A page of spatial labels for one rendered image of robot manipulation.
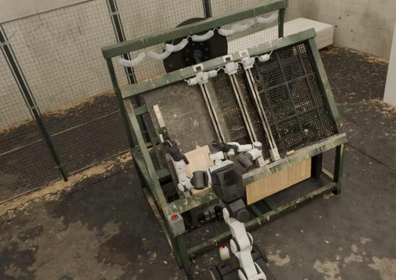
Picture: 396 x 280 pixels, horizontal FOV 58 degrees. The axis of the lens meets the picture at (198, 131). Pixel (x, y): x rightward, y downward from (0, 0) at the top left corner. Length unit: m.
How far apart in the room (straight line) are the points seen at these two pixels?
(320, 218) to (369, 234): 0.53
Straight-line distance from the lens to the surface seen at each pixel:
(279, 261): 4.14
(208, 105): 3.58
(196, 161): 3.59
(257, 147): 3.40
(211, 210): 3.60
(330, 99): 4.27
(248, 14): 4.26
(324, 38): 8.58
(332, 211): 4.64
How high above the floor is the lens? 3.33
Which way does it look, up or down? 33 degrees down
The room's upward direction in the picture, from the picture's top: 10 degrees counter-clockwise
